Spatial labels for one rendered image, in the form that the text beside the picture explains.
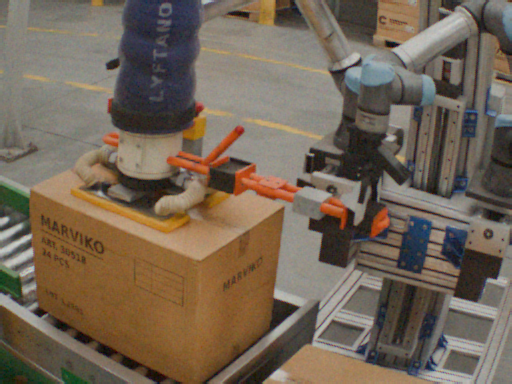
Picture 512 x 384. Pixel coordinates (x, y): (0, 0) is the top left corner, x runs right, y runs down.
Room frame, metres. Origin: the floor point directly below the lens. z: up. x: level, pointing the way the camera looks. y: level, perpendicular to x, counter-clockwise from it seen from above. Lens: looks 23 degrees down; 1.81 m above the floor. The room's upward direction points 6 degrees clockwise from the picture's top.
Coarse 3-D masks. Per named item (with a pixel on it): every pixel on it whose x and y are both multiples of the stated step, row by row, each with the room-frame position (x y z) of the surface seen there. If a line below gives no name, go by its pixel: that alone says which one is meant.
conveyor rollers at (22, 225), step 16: (0, 208) 2.54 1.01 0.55; (0, 224) 2.41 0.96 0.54; (16, 224) 2.50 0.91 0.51; (0, 240) 2.30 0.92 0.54; (16, 240) 2.30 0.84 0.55; (0, 256) 2.18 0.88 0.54; (16, 256) 2.18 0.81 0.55; (32, 256) 2.22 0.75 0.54; (32, 272) 2.10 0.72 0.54; (32, 288) 1.99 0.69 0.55; (32, 304) 1.89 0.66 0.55; (48, 320) 1.82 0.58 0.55; (80, 336) 1.80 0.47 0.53; (144, 368) 1.67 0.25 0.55; (224, 368) 1.73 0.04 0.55
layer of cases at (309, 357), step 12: (312, 348) 1.88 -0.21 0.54; (288, 360) 1.80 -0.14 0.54; (300, 360) 1.81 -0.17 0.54; (312, 360) 1.81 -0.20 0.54; (324, 360) 1.81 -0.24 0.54; (336, 360) 1.82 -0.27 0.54; (348, 360) 1.82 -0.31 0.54; (276, 372) 1.73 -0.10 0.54; (288, 372) 1.74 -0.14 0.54; (300, 372) 1.74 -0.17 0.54; (312, 372) 1.75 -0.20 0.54; (324, 372) 1.75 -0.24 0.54; (336, 372) 1.75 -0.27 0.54; (348, 372) 1.75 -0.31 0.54; (360, 372) 1.75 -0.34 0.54; (372, 372) 1.75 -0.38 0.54; (384, 372) 1.75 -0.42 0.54; (396, 372) 1.75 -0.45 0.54
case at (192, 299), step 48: (48, 192) 1.87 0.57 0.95; (48, 240) 1.84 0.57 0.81; (96, 240) 1.75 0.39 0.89; (144, 240) 1.68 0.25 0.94; (192, 240) 1.70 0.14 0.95; (240, 240) 1.76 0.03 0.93; (48, 288) 1.85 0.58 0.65; (96, 288) 1.76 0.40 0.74; (144, 288) 1.68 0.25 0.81; (192, 288) 1.61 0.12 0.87; (240, 288) 1.78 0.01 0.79; (96, 336) 1.76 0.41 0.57; (144, 336) 1.68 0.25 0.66; (192, 336) 1.61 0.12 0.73; (240, 336) 1.80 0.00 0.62
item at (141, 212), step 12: (72, 192) 1.87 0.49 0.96; (84, 192) 1.86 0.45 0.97; (96, 192) 1.85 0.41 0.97; (96, 204) 1.82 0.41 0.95; (108, 204) 1.80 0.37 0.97; (120, 204) 1.80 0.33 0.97; (132, 204) 1.81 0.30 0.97; (144, 204) 1.79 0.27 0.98; (132, 216) 1.76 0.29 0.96; (144, 216) 1.76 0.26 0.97; (156, 216) 1.75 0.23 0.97; (168, 216) 1.76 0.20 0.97; (180, 216) 1.78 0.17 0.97; (156, 228) 1.73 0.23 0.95; (168, 228) 1.72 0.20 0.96
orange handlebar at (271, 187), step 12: (108, 144) 1.95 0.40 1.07; (168, 156) 1.86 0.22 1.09; (192, 156) 1.88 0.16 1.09; (192, 168) 1.82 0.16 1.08; (204, 168) 1.81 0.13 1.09; (252, 180) 1.77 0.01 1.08; (264, 180) 1.75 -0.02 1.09; (276, 180) 1.76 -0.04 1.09; (264, 192) 1.73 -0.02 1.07; (276, 192) 1.71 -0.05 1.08; (288, 192) 1.71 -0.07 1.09; (324, 204) 1.66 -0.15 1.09; (336, 204) 1.68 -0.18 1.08; (336, 216) 1.64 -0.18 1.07; (384, 216) 1.63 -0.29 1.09; (384, 228) 1.60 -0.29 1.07
